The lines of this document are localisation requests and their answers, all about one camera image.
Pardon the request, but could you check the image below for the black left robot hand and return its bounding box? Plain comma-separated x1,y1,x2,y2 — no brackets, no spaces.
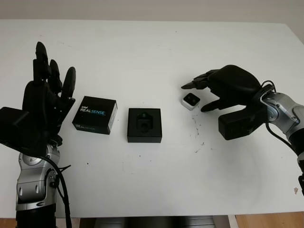
22,41,77,142

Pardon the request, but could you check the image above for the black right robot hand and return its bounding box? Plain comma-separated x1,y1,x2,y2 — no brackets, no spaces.
180,64,263,113

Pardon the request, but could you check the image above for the small silver RealSense camera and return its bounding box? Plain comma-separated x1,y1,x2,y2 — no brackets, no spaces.
181,93,200,111

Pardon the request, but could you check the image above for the black RealSense box lid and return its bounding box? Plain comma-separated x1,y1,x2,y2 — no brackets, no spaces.
72,95,119,135

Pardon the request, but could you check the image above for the black box base foam insert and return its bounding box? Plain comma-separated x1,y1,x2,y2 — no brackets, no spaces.
127,108,162,143

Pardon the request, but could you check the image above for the dark robot torso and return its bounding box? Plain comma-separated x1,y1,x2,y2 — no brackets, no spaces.
79,209,228,228

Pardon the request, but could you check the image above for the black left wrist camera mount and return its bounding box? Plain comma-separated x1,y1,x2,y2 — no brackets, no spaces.
0,106,46,152

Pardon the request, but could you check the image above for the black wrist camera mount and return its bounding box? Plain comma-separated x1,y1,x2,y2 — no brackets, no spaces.
0,106,46,152
218,104,269,141

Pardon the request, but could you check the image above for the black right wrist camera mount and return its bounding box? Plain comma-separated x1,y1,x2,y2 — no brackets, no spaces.
218,104,269,141

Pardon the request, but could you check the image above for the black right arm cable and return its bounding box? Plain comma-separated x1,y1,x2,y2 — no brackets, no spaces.
260,80,304,171

